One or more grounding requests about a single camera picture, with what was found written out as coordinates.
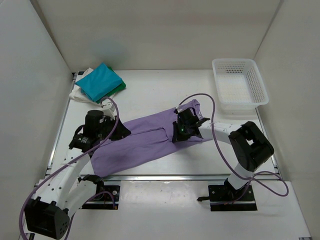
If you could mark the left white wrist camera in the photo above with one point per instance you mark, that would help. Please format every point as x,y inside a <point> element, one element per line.
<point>108,109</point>

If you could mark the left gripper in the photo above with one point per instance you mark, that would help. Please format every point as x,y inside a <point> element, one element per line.
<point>122,131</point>

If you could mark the teal folded t shirt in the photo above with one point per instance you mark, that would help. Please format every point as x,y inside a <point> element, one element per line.
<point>91,84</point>

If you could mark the white folded t shirt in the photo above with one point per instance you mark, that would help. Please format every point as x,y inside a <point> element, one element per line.
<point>77,95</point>

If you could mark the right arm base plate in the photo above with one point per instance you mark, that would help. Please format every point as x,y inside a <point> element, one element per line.
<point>222,199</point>

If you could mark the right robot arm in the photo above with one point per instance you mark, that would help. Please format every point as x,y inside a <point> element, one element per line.
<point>250,146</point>

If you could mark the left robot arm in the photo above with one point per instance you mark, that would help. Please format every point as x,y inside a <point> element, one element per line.
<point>49,209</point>

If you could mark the purple t shirt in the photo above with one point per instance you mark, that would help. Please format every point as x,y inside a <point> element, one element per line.
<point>150,139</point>

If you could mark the green folded t shirt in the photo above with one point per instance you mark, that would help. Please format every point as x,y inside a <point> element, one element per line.
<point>112,84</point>

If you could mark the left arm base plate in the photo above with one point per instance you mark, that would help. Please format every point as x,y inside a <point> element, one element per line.
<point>106,197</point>

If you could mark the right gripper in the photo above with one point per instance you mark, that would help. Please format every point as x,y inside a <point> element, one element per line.
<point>176,137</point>

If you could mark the white plastic basket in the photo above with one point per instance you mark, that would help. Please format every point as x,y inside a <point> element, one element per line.
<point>239,84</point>

